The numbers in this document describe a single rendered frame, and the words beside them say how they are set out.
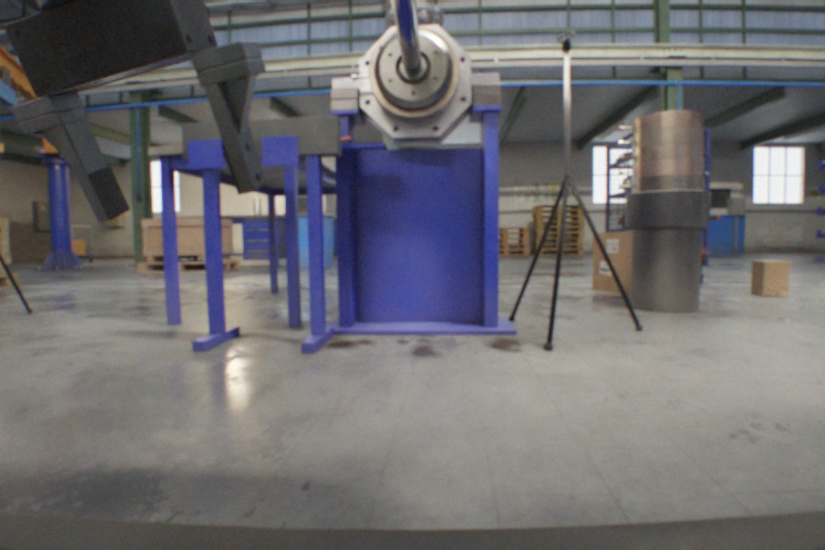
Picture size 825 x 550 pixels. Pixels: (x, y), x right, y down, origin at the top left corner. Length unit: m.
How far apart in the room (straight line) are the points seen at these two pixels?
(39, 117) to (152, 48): 0.12
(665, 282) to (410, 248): 1.41
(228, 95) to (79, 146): 0.14
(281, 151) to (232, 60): 1.42
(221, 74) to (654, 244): 2.49
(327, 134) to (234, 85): 1.39
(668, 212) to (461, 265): 1.17
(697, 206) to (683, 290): 0.45
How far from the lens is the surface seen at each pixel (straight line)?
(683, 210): 2.64
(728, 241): 14.04
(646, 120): 2.77
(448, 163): 2.06
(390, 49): 1.91
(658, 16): 9.94
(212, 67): 0.35
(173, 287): 2.41
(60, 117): 0.43
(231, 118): 0.35
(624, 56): 8.77
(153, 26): 0.35
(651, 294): 2.69
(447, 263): 2.03
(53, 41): 0.40
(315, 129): 1.74
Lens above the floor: 0.40
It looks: 4 degrees down
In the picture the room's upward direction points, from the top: 1 degrees counter-clockwise
